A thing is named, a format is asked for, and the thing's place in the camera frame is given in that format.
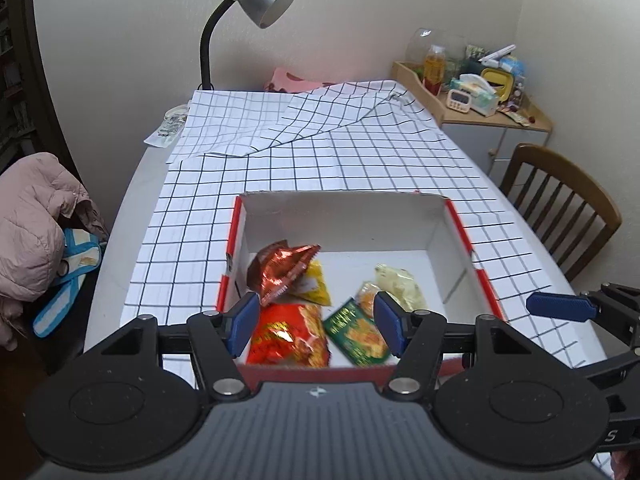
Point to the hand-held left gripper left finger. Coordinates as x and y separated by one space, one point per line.
242 322

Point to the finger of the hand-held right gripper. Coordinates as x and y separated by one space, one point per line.
555 305

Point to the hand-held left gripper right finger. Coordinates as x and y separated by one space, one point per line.
390 322

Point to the small cream snack packet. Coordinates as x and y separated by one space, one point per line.
367 296

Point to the green chip packet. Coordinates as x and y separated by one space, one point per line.
355 335

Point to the pale yellow snack packet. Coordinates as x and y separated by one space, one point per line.
400 285

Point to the red and orange chip packet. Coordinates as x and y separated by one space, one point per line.
285 335

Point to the red-brown foil snack packet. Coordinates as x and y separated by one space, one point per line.
280 270

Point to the yellow chocolate packet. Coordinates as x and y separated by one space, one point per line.
317 285

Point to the red cardboard box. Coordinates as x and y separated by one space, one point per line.
350 220

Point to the brown wooden chair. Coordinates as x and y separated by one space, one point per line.
560 160

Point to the white checkered tablecloth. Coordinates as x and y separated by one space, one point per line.
325 160

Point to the blue and white bag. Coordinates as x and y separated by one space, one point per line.
80 255

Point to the dark chair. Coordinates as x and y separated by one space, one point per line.
65 347

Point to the white cabinet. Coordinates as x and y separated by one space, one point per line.
470 145

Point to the clear plastic bag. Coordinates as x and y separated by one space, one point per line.
170 125

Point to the pale green tissue box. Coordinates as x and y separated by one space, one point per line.
480 97

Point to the white digital timer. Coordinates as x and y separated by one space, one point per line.
457 99

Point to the yellow and black box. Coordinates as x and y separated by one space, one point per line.
497 82

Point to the pink puffer jacket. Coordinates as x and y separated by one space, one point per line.
30 220

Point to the blue packets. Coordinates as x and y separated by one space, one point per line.
512 66

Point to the wooden side cabinet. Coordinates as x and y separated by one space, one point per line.
410 77

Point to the pink cloth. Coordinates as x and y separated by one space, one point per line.
285 80

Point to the white tube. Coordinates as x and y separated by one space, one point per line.
495 53

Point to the orange drink bottle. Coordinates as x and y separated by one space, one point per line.
434 67

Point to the dark bookshelf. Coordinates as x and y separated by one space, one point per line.
15 60

